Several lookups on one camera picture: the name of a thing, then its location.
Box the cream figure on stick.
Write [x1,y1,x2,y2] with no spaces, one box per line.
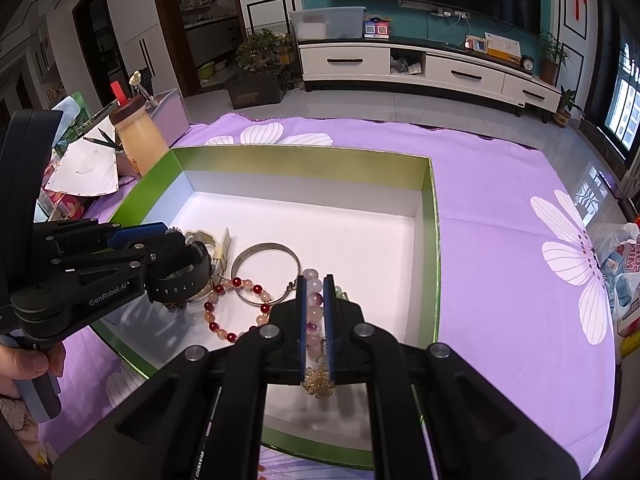
[129,74,162,109]

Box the person's left hand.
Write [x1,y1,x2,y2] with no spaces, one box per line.
[0,341,67,399]

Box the black wrist watch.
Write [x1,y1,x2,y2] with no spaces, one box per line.
[147,240,213,307]

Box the pink packet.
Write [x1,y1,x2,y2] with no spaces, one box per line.
[44,190,87,222]

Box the dark framed window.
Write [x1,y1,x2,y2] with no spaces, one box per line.
[602,45,640,151]

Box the white paper sheet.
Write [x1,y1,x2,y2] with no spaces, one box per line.
[44,137,121,197]

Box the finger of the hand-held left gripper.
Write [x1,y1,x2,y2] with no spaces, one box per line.
[36,219,190,262]
[49,249,157,302]

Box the large potted plant dark planter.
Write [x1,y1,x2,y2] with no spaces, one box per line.
[222,29,296,110]

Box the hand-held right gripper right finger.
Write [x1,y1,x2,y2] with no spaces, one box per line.
[322,274,576,480]

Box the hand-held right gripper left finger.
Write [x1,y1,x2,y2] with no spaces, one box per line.
[50,274,308,480]

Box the lilac plastic bin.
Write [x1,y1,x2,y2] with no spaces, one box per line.
[147,89,192,149]

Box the blue code sign stand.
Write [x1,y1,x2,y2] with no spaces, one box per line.
[362,16,392,39]

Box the red and pink bead bracelet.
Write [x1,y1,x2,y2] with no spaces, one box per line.
[202,275,274,346]

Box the pale pink bead bracelet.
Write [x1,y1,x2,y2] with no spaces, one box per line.
[300,268,347,401]

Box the yellow bag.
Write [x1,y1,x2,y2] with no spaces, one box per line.
[617,320,640,362]

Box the white and yellow desk calendar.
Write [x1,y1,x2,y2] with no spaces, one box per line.
[484,31,522,62]

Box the clear plastic storage box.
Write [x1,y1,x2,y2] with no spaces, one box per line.
[289,6,366,41]

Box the cream wrist watch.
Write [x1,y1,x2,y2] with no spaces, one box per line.
[182,227,234,302]

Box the small potted floor plant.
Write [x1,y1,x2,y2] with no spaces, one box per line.
[552,85,585,127]

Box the purple flower tablecloth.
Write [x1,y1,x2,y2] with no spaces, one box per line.
[37,112,616,480]

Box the potted plant in brown pot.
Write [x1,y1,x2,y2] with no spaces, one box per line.
[536,30,572,86]

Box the yellow bottle with brown lid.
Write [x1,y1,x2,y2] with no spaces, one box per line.
[109,81,171,177]

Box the green cardboard box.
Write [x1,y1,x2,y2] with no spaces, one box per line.
[90,145,441,471]

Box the silver bangle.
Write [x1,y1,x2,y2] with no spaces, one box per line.
[231,242,302,306]

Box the white printed plastic bag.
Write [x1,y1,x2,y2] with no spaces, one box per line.
[590,222,640,322]

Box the white television cabinet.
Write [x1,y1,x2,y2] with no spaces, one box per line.
[297,35,562,121]

